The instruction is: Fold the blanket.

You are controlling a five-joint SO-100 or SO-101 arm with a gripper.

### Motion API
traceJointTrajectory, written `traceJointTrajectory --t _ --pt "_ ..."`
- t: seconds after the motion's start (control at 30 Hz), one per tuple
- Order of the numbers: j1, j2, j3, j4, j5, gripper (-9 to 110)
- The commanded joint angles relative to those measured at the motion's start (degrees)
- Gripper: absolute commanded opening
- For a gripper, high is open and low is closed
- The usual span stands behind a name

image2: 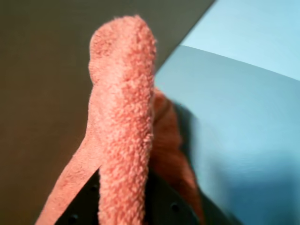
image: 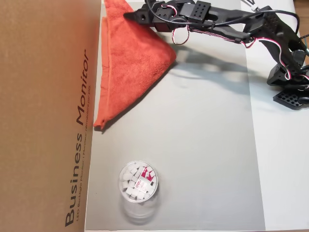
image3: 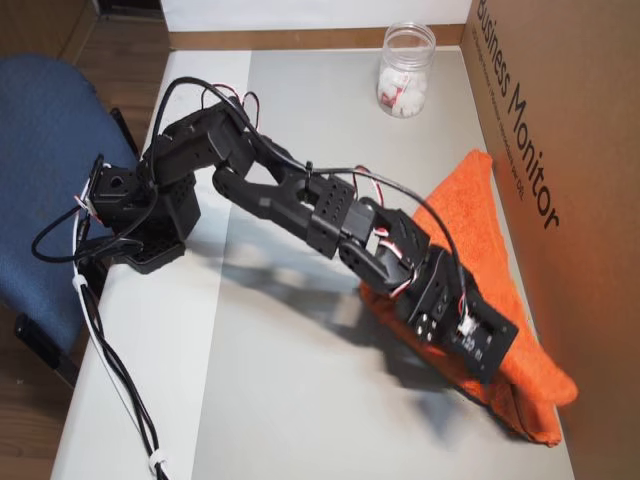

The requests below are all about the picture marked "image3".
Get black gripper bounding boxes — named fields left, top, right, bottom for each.
left=405, top=245, right=479, bottom=352

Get orange terry towel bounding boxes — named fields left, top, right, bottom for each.
left=357, top=148, right=580, bottom=448

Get brown cardboard monitor box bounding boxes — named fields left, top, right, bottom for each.
left=459, top=0, right=640, bottom=480

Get grey table mat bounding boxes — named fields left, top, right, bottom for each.
left=192, top=47, right=576, bottom=480

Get red white eraser packet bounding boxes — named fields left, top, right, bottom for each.
left=378, top=83, right=410, bottom=114

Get clear plastic jar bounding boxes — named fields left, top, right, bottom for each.
left=375, top=20, right=437, bottom=119

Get brown wooden baseboard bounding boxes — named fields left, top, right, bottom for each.
left=167, top=22, right=474, bottom=51

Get blue office chair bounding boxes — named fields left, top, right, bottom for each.
left=0, top=53, right=141, bottom=392

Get black square wrist camera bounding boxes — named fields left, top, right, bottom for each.
left=451, top=293, right=521, bottom=386

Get black camera cable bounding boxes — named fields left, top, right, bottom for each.
left=149, top=75, right=474, bottom=331

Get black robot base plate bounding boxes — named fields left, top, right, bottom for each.
left=74, top=227, right=189, bottom=291

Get black power cables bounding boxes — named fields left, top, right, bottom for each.
left=30, top=207, right=169, bottom=480

